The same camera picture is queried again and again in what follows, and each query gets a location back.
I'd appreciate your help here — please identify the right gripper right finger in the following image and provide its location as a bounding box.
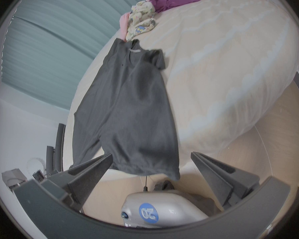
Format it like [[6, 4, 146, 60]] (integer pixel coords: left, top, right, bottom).
[[191, 152, 261, 211]]

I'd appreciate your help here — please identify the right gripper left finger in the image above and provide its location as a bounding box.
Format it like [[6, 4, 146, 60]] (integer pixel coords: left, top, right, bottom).
[[41, 153, 114, 211]]

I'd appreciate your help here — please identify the black T-shirt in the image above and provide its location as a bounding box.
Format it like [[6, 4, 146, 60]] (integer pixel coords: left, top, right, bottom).
[[69, 38, 181, 181]]

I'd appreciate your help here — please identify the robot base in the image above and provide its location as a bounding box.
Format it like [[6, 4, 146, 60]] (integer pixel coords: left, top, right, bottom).
[[121, 179, 221, 228]]

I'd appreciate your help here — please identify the bed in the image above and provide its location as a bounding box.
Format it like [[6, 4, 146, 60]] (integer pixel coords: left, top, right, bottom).
[[63, 0, 299, 184]]

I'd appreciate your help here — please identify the blue-green curtain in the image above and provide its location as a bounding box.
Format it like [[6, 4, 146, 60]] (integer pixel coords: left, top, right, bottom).
[[1, 0, 152, 110]]

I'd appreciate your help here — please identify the pink garment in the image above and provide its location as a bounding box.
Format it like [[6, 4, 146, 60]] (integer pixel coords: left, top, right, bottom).
[[118, 12, 131, 40]]

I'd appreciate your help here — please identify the white printed garment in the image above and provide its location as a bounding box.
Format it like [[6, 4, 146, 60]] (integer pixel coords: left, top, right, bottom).
[[126, 0, 157, 40]]

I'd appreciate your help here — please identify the black cable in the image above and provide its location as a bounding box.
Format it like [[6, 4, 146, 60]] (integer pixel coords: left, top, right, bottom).
[[140, 174, 149, 192]]

